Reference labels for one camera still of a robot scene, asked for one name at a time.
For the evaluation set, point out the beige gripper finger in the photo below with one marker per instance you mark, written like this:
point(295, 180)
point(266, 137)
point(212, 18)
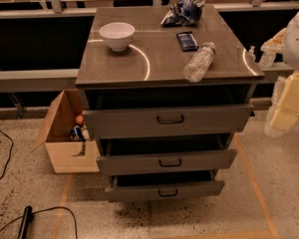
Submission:
point(289, 100)
point(278, 122)

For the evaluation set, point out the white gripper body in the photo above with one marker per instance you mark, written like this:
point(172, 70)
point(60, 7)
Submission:
point(297, 42)

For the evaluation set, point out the grey drawer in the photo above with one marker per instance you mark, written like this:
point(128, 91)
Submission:
point(151, 155)
point(167, 121)
point(162, 186)

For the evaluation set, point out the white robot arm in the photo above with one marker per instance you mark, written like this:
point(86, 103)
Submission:
point(286, 43)

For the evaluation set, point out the grey top drawer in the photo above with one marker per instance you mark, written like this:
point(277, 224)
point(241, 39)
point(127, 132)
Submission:
point(167, 121)

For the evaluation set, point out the grey bottom drawer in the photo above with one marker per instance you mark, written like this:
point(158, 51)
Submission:
point(162, 186)

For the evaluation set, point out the grey drawer cabinet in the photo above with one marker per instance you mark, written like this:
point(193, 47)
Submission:
point(149, 72)

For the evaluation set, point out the large clear sanitizer bottle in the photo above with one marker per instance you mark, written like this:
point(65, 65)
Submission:
point(267, 59)

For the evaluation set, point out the small clear sanitizer bottle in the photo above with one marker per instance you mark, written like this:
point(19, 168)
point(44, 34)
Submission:
point(251, 51)

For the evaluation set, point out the clear plastic water bottle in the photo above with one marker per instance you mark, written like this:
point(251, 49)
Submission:
point(197, 67)

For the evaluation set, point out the dark blue snack bar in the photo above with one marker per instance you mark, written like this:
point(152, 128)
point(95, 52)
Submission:
point(187, 41)

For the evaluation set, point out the crumpled blue chip bag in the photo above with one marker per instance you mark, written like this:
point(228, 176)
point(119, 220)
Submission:
point(183, 13)

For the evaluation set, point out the white ceramic bowl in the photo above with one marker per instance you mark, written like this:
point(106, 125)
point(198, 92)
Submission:
point(118, 35)

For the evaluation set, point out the orange fruit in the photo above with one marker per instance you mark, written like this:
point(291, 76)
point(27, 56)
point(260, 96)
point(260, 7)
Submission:
point(79, 120)

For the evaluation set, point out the blue soda can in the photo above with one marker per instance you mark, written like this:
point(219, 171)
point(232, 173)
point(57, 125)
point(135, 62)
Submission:
point(76, 134)

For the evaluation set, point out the cardboard box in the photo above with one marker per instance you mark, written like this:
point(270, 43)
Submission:
point(65, 155)

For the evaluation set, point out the grey metal rail shelf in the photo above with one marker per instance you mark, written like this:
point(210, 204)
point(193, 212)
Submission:
point(57, 79)

